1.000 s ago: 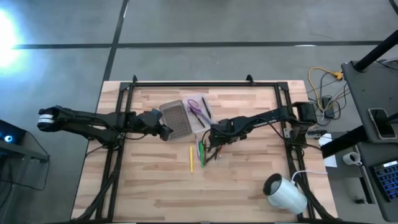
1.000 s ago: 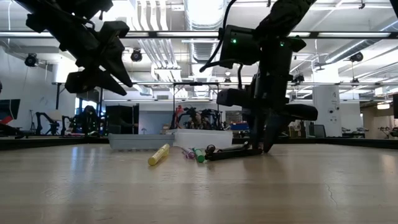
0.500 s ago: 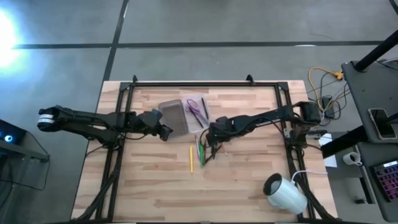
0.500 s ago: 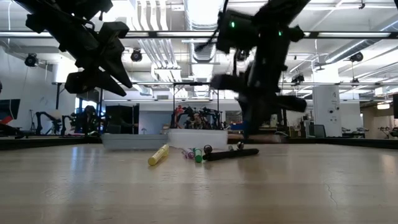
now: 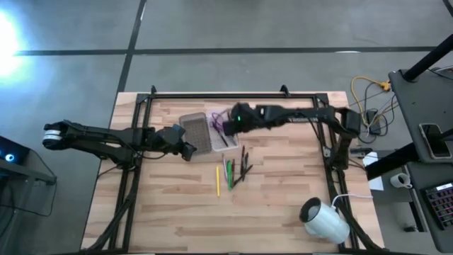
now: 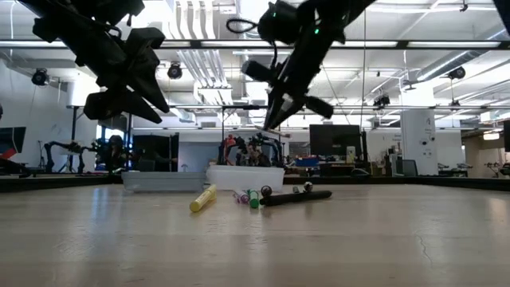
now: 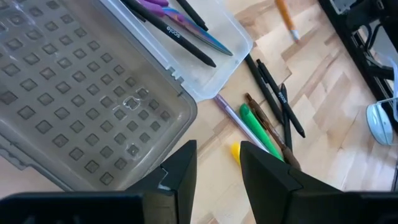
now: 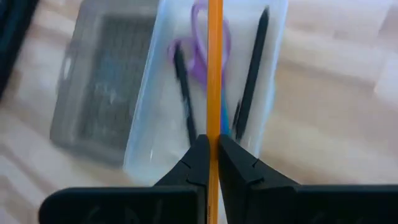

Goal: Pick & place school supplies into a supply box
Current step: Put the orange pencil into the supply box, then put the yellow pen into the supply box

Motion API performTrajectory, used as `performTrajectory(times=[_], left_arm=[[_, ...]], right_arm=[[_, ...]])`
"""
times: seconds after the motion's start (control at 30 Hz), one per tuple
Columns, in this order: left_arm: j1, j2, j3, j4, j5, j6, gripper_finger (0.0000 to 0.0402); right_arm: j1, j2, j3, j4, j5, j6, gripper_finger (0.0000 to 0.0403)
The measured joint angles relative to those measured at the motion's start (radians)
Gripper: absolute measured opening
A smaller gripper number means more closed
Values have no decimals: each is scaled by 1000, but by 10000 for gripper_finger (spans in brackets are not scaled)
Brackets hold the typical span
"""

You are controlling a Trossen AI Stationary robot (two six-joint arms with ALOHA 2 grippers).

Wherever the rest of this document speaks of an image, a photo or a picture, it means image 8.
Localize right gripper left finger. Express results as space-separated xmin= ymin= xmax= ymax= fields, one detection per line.
xmin=38 ymin=134 xmax=211 ymax=224

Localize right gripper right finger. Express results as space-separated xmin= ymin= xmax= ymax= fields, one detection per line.
xmin=217 ymin=134 xmax=398 ymax=224

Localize black pen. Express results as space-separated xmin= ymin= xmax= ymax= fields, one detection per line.
xmin=172 ymin=41 xmax=198 ymax=146
xmin=231 ymin=6 xmax=271 ymax=141

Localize clear plastic pencil box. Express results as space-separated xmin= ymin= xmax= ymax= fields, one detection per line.
xmin=49 ymin=0 xmax=160 ymax=168

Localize orange pencil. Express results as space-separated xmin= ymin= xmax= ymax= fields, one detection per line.
xmin=206 ymin=0 xmax=224 ymax=224

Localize purple handled scissors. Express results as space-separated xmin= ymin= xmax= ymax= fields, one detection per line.
xmin=167 ymin=0 xmax=233 ymax=138

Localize clear plastic supply box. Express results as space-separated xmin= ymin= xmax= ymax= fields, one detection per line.
xmin=122 ymin=0 xmax=289 ymax=185

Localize black metal table frame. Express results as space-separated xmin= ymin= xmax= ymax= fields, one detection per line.
xmin=0 ymin=0 xmax=40 ymax=101

